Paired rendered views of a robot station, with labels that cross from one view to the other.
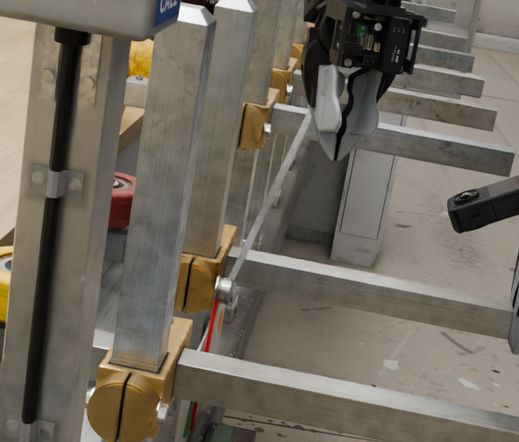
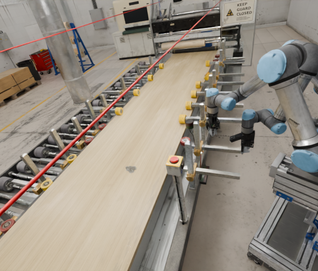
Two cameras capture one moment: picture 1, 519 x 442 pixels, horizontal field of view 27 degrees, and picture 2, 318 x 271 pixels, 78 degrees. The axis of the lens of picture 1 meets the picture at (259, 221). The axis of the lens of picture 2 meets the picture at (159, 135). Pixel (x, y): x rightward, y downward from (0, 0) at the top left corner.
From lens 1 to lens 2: 0.69 m
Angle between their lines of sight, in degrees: 26
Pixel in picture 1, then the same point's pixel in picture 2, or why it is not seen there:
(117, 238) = not seen: hidden behind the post
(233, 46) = (196, 127)
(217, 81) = (195, 131)
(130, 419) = (190, 179)
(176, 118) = (188, 152)
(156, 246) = (189, 163)
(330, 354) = not seen: hidden behind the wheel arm
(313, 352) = not seen: hidden behind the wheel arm
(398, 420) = (221, 175)
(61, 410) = (181, 196)
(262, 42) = (202, 113)
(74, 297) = (180, 189)
